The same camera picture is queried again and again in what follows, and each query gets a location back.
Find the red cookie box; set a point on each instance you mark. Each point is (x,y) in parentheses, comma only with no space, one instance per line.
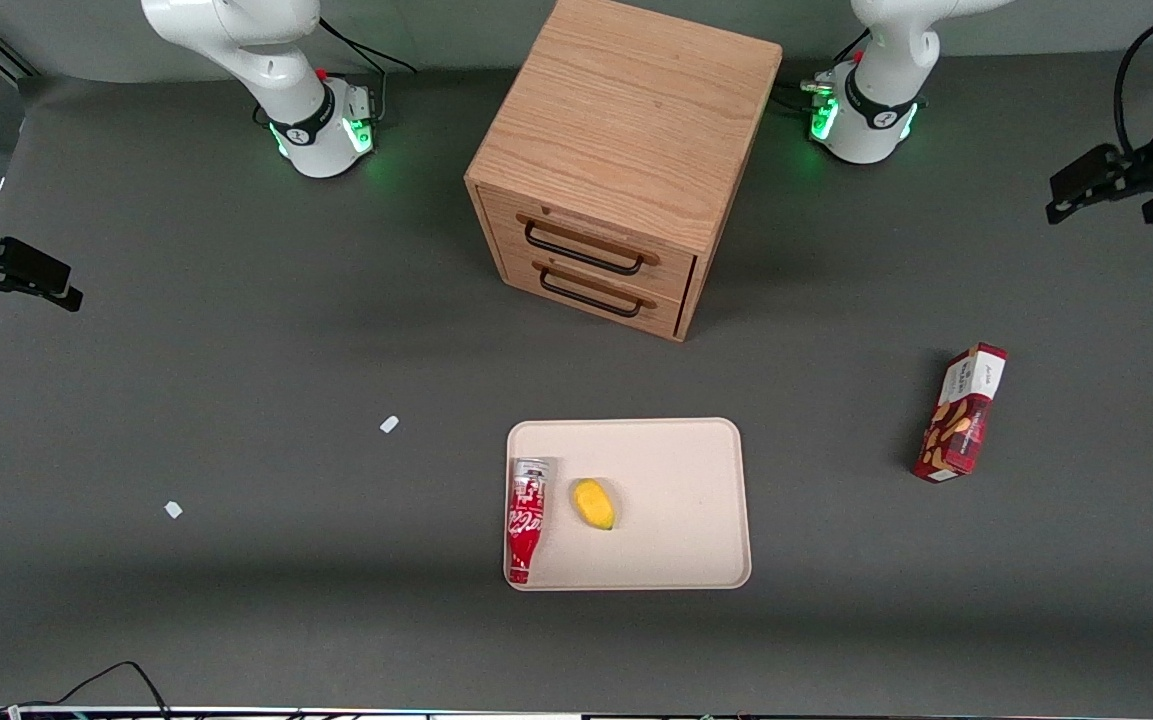
(958,420)

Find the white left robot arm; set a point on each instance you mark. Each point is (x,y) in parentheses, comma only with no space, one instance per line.
(876,100)

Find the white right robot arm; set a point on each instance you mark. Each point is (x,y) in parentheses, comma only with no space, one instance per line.
(281,70)

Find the beige plastic tray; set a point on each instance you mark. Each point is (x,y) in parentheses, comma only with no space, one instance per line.
(681,500)

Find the wooden drawer front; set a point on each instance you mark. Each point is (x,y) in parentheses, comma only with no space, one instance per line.
(661,312)
(676,272)

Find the wooden drawer cabinet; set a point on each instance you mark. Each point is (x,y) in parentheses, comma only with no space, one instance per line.
(626,110)

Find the red cola can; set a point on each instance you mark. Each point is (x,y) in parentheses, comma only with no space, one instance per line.
(526,520)

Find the yellow mango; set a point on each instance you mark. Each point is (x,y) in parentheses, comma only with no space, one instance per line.
(593,503)

